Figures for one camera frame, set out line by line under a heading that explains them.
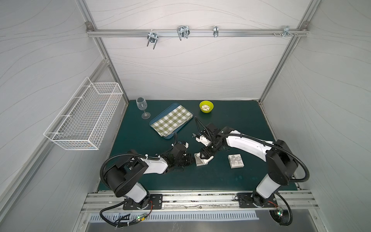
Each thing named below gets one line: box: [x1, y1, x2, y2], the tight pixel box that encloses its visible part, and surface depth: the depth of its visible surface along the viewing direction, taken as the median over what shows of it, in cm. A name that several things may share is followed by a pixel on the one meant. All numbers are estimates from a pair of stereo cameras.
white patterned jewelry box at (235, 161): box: [228, 153, 245, 169], surface depth 86 cm
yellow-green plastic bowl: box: [199, 100, 215, 114], surface depth 114 cm
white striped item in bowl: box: [201, 104, 211, 111], surface depth 114 cm
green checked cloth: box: [150, 104, 193, 137], surface depth 109 cm
